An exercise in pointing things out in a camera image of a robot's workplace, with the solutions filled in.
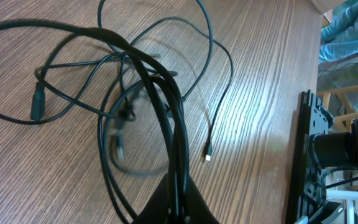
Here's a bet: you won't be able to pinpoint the light blue cloth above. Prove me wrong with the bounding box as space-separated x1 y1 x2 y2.
319 1 358 63

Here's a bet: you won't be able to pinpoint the black usb cables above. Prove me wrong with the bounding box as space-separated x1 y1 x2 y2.
0 0 234 224

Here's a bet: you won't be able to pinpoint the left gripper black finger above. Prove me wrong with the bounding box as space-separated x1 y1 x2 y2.
133 174 219 224

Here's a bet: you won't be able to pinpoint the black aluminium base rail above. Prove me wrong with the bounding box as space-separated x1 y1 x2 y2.
285 90 344 223

